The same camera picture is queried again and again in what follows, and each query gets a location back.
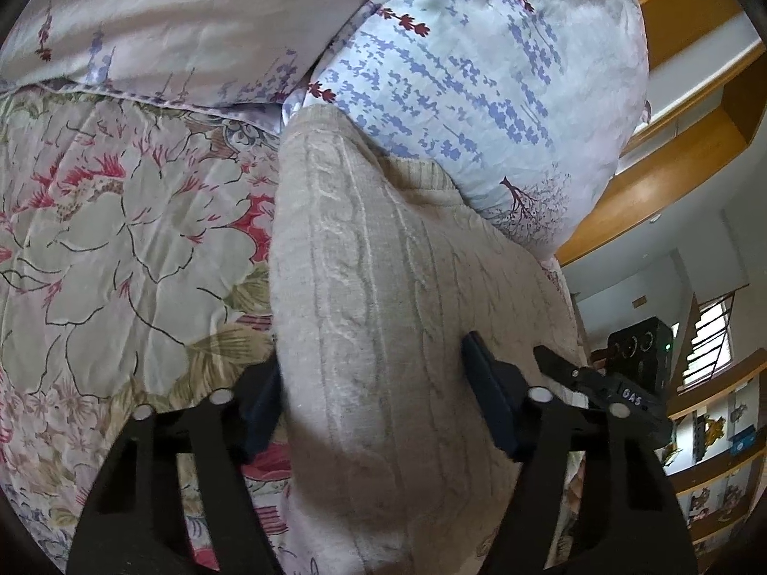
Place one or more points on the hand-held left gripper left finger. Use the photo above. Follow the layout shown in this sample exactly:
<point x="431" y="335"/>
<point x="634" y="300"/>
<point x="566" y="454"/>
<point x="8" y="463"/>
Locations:
<point x="260" y="419"/>

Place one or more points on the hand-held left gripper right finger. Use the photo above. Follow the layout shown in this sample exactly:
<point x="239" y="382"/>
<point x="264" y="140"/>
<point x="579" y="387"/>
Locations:
<point x="494" y="401"/>

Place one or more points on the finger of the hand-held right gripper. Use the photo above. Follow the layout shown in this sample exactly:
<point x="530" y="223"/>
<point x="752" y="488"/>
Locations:
<point x="569" y="377"/>

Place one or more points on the louvered window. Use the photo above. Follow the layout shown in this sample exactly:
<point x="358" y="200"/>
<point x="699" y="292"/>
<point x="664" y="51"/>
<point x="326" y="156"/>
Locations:
<point x="710" y="341"/>

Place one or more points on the wooden shelf unit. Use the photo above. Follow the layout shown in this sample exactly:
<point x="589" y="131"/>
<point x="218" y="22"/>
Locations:
<point x="719" y="382"/>

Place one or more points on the blue box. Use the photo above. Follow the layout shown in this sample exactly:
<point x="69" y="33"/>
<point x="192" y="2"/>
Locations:
<point x="742" y="442"/>

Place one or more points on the wooden headboard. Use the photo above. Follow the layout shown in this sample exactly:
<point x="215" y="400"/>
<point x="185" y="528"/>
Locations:
<point x="677" y="173"/>

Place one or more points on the floral bedspread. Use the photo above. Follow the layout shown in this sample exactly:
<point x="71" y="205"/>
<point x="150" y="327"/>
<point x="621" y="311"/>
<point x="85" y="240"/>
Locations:
<point x="120" y="239"/>

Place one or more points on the blue print pillow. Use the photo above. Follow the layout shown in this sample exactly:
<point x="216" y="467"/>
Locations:
<point x="479" y="72"/>

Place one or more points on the pink floral pillow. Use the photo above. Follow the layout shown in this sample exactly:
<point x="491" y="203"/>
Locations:
<point x="180" y="18"/>

